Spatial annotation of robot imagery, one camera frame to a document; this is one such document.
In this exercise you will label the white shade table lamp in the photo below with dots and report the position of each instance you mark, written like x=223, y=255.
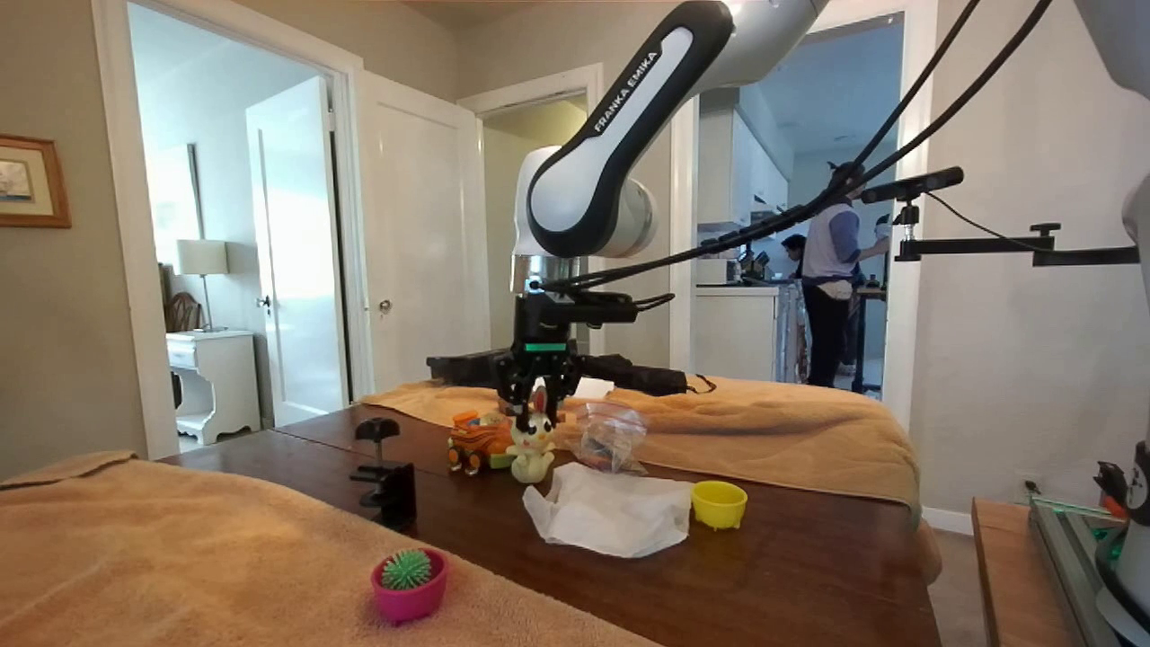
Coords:
x=201, y=255

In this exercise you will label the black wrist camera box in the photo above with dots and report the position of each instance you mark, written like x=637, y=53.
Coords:
x=593, y=308

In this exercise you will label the penguin figure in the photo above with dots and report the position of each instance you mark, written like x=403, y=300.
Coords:
x=1133, y=489

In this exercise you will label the long black bar device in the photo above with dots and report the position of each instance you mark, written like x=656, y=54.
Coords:
x=468, y=364

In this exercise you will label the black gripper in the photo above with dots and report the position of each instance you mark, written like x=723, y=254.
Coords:
x=546, y=350

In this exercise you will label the white flat box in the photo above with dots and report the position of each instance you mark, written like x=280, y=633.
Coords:
x=593, y=387

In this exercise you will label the orange striped toy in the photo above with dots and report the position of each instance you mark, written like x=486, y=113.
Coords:
x=480, y=440

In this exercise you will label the yellow cup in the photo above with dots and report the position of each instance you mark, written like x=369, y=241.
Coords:
x=718, y=505

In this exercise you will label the black camera on stand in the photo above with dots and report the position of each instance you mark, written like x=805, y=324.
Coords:
x=911, y=183

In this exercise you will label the pink bowl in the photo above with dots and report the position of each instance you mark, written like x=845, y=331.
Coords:
x=412, y=600

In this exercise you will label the dark figurine beside lamp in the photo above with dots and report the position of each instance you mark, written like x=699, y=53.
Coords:
x=181, y=308

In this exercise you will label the large tan towel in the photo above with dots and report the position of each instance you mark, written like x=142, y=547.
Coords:
x=181, y=550

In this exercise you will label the white tissue cloth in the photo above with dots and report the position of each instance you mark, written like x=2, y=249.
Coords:
x=613, y=513

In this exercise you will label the dark haired short person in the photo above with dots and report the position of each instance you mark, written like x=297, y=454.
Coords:
x=795, y=246

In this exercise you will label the white side table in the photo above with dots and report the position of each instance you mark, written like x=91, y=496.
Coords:
x=219, y=373

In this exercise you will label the glass and metal tray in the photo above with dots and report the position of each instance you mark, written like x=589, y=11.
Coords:
x=1071, y=562

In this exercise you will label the person in light shirt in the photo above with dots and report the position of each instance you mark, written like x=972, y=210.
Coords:
x=832, y=246

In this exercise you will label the white panel door with knob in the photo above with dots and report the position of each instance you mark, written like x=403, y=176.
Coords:
x=419, y=239

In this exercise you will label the framed wall picture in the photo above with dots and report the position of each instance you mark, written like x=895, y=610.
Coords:
x=27, y=181

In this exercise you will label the green spiky ball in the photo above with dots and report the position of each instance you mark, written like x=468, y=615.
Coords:
x=407, y=569

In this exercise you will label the clear zip bag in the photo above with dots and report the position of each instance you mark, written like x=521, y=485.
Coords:
x=613, y=431

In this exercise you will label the white kitchen counter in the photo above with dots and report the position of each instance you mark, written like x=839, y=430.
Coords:
x=738, y=328

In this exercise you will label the tan towel under black bar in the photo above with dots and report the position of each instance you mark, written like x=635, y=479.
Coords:
x=766, y=431

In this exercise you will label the wooden side table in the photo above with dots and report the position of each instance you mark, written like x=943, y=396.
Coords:
x=1012, y=576

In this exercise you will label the white open door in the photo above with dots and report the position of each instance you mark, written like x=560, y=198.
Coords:
x=300, y=265

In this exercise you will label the cream bunny squeeze toy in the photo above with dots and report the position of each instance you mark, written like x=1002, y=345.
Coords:
x=532, y=463

